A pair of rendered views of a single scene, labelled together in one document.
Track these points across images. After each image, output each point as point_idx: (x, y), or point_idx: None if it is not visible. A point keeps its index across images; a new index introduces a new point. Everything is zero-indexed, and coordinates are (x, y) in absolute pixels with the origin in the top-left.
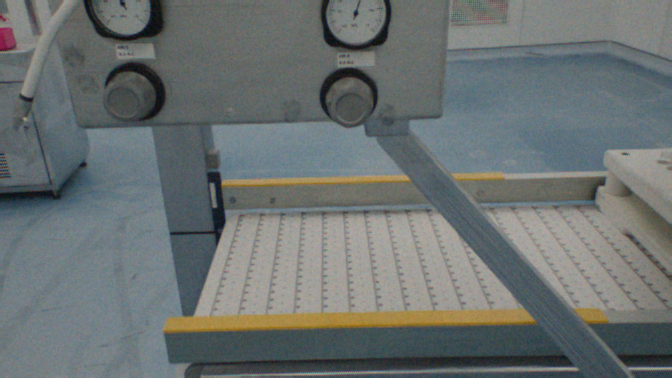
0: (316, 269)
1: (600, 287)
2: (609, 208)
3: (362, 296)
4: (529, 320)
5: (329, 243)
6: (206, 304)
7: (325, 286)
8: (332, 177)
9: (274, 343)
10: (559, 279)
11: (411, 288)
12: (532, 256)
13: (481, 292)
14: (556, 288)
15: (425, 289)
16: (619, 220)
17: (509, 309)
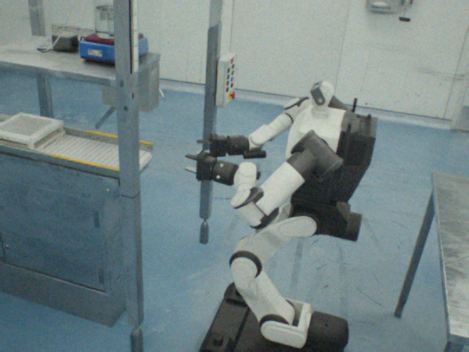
0: (115, 158)
1: (67, 143)
2: (38, 149)
3: (111, 152)
4: (97, 132)
5: (106, 163)
6: (141, 158)
7: (116, 155)
8: (93, 164)
9: None
10: (71, 146)
11: (100, 151)
12: (69, 150)
13: (89, 147)
14: (74, 145)
15: (98, 150)
16: (41, 147)
17: (97, 133)
